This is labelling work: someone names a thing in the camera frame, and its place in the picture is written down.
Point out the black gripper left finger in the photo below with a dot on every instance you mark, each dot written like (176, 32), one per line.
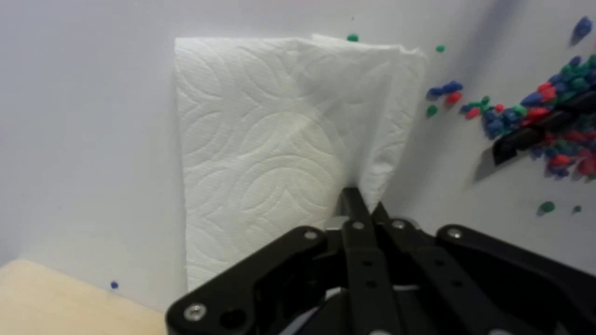
(280, 280)

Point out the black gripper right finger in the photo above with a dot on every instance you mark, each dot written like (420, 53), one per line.
(485, 291)

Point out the white embossed paper napkin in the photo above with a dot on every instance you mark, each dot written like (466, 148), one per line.
(261, 142)

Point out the green cereal piece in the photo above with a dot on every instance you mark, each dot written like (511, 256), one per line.
(353, 38)
(546, 207)
(440, 47)

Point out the blue cereal piece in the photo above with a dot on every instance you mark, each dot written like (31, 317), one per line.
(114, 286)
(582, 29)

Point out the colourful cereal pile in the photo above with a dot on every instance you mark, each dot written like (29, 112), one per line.
(546, 94)

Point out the black flat bar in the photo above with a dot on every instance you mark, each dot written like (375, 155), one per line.
(533, 133)

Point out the plain light wooden block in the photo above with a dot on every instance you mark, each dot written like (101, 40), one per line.
(62, 304)

